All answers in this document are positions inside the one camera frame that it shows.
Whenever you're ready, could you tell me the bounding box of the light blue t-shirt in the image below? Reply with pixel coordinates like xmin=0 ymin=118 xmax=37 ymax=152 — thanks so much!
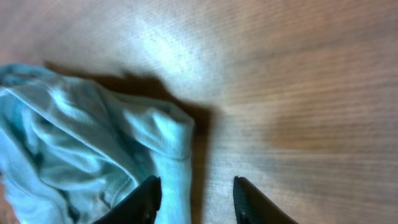
xmin=1 ymin=64 xmax=194 ymax=223

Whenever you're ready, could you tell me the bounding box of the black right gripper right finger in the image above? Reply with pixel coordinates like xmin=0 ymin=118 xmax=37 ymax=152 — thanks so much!
xmin=233 ymin=176 xmax=297 ymax=224

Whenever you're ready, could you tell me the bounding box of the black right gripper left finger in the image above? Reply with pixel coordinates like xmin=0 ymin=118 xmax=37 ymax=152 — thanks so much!
xmin=94 ymin=175 xmax=162 ymax=224

